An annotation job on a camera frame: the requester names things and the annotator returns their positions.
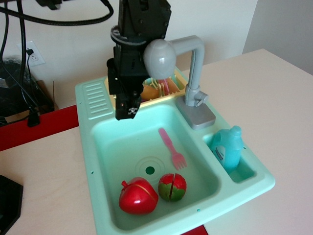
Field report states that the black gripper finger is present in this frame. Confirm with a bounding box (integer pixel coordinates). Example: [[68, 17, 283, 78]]
[[115, 92, 141, 120], [107, 58, 122, 95]]

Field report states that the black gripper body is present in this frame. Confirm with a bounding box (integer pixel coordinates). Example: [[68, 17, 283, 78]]
[[106, 26, 150, 98]]

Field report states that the grey toy faucet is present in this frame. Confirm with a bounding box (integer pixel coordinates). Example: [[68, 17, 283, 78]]
[[143, 35, 216, 130]]

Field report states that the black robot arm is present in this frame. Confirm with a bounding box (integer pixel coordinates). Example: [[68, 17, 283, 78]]
[[107, 0, 171, 120]]

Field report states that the pink toy plate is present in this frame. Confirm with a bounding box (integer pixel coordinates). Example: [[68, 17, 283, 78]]
[[158, 79, 169, 95]]

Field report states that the yellow dish rack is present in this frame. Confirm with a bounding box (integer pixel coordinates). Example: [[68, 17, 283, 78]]
[[104, 72, 186, 108]]

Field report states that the mint green toy sink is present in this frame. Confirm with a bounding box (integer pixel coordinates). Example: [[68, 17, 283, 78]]
[[75, 78, 275, 235]]

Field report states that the pink toy fork in basin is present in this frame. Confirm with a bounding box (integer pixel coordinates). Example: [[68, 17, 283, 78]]
[[158, 128, 187, 170]]

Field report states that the red toy apple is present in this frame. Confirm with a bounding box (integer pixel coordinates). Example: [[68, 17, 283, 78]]
[[119, 177, 158, 215]]

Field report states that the red toy strawberry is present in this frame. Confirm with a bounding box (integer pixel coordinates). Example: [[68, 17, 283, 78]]
[[158, 173, 187, 202]]

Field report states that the black clamp on table edge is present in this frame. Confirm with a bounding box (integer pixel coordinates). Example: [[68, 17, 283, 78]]
[[27, 108, 40, 127]]

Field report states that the blue toy detergent bottle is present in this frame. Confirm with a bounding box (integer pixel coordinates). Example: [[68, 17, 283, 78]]
[[209, 125, 244, 173]]

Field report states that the black block at left edge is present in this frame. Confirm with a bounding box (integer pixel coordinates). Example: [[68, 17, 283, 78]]
[[0, 175, 23, 235]]

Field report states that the white wall outlet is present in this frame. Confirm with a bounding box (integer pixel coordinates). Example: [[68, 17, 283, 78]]
[[26, 41, 45, 67]]

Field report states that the black cable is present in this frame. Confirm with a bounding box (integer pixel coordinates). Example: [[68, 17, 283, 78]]
[[0, 0, 114, 113]]

